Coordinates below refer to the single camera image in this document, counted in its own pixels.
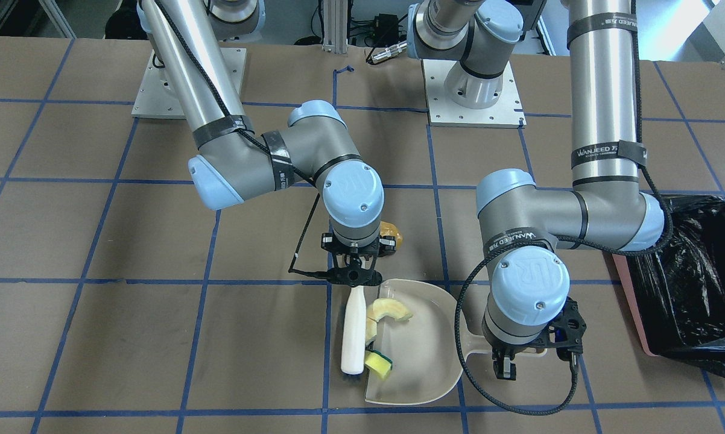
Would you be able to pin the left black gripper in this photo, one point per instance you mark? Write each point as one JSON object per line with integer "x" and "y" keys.
{"x": 505, "y": 364}

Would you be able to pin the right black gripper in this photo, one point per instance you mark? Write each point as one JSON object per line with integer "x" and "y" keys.
{"x": 327, "y": 242}

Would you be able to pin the brown potato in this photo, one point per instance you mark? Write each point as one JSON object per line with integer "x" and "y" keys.
{"x": 388, "y": 229}

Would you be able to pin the beige plastic dustpan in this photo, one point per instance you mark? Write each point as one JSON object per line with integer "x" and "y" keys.
{"x": 425, "y": 362}

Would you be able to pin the beige hand brush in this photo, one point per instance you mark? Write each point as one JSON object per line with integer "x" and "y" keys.
{"x": 353, "y": 340}

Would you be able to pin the yellow green sponge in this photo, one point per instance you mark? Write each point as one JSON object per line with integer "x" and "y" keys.
{"x": 378, "y": 363}

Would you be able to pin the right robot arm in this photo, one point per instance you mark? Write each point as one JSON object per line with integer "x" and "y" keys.
{"x": 233, "y": 165}

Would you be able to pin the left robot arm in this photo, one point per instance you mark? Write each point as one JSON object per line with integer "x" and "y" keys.
{"x": 522, "y": 226}

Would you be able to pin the bin with black bag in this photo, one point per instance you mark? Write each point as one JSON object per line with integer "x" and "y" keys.
{"x": 677, "y": 296}

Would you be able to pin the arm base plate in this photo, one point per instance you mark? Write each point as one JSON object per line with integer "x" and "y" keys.
{"x": 457, "y": 99}
{"x": 157, "y": 100}

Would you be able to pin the aluminium frame post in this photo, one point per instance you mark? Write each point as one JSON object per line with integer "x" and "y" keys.
{"x": 335, "y": 25}

